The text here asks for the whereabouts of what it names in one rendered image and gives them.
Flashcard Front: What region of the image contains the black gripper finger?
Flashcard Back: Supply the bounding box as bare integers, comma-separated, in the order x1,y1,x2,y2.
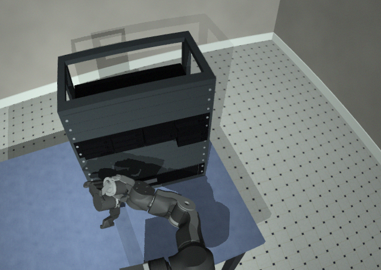
100,204,120,229
83,181,92,188

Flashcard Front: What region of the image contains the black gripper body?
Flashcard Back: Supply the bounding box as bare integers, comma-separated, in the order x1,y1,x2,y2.
89,180,122,212

